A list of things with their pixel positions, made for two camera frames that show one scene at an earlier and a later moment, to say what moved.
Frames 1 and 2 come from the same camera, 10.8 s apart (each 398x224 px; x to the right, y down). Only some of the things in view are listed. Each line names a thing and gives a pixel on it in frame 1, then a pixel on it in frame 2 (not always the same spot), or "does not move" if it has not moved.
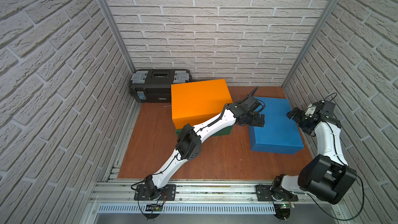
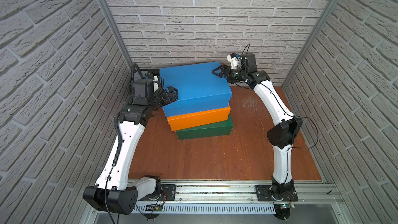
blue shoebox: (280, 134) → (199, 88)
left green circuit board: (153, 207) does not move
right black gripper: (298, 119) → (224, 67)
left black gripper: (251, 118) → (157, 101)
